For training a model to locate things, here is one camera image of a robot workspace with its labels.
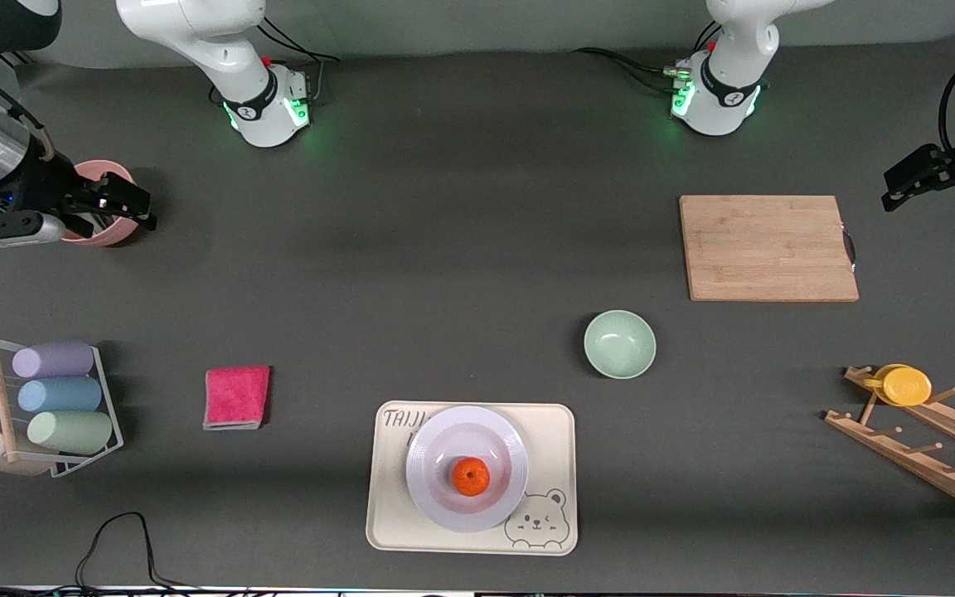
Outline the orange fruit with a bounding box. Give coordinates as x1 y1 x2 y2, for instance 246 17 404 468
452 457 492 498

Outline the white round plate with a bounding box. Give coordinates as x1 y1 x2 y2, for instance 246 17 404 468
405 405 528 533

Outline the pink ribbed bowl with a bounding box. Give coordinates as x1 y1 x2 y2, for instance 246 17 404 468
59 160 140 248

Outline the purple cup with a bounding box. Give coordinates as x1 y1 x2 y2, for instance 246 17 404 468
12 342 95 380

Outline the wooden cutting board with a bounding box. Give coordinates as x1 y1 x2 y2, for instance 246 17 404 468
679 195 860 303

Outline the blue cup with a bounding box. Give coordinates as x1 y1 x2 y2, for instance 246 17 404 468
17 377 104 414

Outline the yellow cup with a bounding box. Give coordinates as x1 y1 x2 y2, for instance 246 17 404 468
863 364 933 407

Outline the pink folded cloth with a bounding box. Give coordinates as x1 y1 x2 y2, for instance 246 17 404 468
203 366 272 431

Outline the pale green cup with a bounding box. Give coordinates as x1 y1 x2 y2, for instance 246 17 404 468
27 410 114 455

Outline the wooden peg drying rack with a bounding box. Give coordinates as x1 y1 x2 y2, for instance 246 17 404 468
824 365 955 522

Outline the pale green bowl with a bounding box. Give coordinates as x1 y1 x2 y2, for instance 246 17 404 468
584 310 657 380

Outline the beige tray with bear print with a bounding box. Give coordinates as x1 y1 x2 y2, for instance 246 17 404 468
366 402 578 556

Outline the white wire cup rack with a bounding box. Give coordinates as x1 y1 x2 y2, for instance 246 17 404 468
0 333 124 479

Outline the black right arm base cable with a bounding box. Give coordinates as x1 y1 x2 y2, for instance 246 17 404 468
258 21 342 64

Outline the black arm base cable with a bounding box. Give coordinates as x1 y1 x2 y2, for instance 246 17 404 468
573 46 690 94
258 21 342 64

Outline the black cable on table edge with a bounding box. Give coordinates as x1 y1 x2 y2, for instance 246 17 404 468
0 512 255 597

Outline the black left arm base cable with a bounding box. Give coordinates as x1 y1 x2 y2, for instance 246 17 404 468
573 46 690 94

